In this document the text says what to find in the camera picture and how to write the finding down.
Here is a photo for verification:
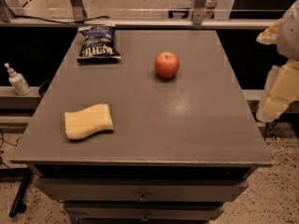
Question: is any drawer with knob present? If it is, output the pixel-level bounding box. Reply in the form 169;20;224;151
64;202;223;221
36;178;248;203

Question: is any lower drawer with knob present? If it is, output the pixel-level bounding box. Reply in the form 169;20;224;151
64;202;223;221

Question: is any black floor stand leg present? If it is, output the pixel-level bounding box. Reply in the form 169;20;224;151
8;168;32;217

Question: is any red apple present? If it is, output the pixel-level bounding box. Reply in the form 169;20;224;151
154;51;179;78

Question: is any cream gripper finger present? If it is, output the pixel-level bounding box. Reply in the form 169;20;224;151
256;19;282;45
256;60;299;122

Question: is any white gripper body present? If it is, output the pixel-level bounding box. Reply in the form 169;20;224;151
277;0;299;60

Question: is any grey drawer cabinet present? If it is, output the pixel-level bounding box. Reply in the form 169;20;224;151
12;30;272;224

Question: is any white pump bottle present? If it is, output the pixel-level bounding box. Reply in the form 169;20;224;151
5;63;31;96

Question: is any metal frame post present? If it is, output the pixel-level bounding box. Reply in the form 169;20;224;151
70;0;87;22
192;0;206;25

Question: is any blue chip bag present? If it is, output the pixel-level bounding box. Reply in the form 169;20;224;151
77;24;121;62

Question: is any black cable on shelf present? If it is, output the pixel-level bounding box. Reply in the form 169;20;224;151
0;0;110;24

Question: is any upper drawer with knob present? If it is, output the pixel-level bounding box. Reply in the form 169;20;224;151
36;178;248;203

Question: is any right metal frame post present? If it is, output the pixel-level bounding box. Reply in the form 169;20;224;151
192;0;206;25

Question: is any yellow sponge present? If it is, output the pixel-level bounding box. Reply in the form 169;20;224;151
64;104;114;140

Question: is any left metal frame post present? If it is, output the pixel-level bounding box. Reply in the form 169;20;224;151
70;0;87;22

